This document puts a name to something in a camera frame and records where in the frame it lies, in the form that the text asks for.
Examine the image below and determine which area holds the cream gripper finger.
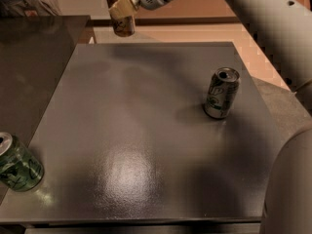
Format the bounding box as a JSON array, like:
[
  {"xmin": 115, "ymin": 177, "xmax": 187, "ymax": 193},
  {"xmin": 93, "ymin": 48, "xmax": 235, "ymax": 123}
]
[{"xmin": 109, "ymin": 0, "xmax": 140, "ymax": 20}]

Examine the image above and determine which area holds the orange soda can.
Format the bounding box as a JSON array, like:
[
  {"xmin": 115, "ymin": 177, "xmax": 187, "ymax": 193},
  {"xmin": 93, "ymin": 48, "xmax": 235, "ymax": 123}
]
[{"xmin": 106, "ymin": 0, "xmax": 135, "ymax": 37}]

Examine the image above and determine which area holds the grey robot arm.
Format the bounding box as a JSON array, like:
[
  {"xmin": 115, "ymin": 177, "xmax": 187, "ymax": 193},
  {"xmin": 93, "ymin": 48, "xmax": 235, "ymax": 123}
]
[{"xmin": 109, "ymin": 0, "xmax": 312, "ymax": 234}]

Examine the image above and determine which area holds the silver green 7up can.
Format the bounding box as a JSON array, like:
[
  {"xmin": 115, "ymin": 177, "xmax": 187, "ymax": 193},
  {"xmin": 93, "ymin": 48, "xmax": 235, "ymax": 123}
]
[{"xmin": 204, "ymin": 67, "xmax": 241, "ymax": 119}]

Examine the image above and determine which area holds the dark green soda can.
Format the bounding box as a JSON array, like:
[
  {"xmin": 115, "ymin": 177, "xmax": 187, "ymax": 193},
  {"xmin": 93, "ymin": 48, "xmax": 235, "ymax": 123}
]
[{"xmin": 0, "ymin": 132, "xmax": 44, "ymax": 192}]

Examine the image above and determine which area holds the person's dark clothing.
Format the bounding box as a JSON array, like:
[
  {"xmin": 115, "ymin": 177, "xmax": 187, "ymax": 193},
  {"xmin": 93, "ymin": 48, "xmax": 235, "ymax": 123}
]
[{"xmin": 0, "ymin": 0, "xmax": 61, "ymax": 18}]

